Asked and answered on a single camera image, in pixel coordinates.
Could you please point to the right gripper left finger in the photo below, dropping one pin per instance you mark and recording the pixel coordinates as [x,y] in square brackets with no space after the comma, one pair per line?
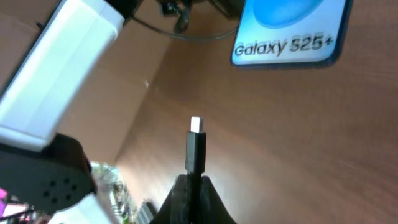
[174,210]

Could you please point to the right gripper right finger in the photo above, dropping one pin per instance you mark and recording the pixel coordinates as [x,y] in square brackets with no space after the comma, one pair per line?
[212,208]

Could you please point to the blue Galaxy smartphone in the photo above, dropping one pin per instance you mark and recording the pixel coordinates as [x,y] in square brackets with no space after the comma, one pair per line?
[276,34]

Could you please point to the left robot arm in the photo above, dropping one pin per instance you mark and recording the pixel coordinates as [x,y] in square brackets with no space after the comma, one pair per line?
[47,170]

